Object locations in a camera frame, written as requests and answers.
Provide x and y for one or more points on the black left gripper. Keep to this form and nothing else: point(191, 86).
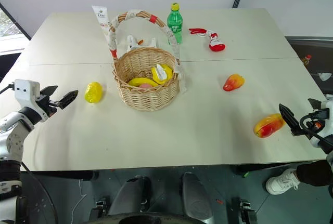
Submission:
point(46, 108)

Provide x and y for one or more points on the small red-yellow toy peach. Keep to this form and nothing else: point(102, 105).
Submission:
point(233, 82)

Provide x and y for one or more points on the dark trouser leg of bystander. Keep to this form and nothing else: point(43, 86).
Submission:
point(313, 173)

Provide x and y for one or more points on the half-peeled yellow toy banana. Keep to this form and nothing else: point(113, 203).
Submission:
point(166, 72)

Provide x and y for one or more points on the white object on side table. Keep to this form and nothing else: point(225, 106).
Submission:
point(324, 76)

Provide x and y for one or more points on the small red-capped bottle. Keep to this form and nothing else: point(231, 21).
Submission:
point(307, 59)

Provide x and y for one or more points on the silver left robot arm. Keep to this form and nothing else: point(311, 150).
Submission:
point(11, 135)

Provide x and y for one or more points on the green plastic soda bottle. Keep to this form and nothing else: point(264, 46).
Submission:
point(174, 24)

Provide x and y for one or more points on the grey rounded robot leg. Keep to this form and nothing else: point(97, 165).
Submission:
point(195, 195)
point(128, 195)

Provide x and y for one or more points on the dark window frame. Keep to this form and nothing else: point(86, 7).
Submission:
point(15, 21)

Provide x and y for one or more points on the black table caster foot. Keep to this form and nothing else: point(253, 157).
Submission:
point(244, 211)
point(98, 208)

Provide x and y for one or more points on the white sneaker of bystander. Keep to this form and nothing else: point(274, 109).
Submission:
point(282, 182)

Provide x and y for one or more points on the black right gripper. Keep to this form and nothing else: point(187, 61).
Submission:
point(313, 124)

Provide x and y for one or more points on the dark side table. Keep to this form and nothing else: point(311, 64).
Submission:
point(312, 47)

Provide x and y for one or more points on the long red-yellow toy mango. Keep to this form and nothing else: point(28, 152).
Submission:
point(269, 125)

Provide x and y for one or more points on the black round floor disc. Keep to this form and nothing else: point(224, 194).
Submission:
point(39, 198)

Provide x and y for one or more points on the white Dove tube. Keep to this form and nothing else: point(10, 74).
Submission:
point(102, 18)

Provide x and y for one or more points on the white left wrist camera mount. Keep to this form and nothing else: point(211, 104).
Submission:
point(24, 91)

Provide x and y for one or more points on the dark round robot torso rim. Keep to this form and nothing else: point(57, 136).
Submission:
point(151, 220)

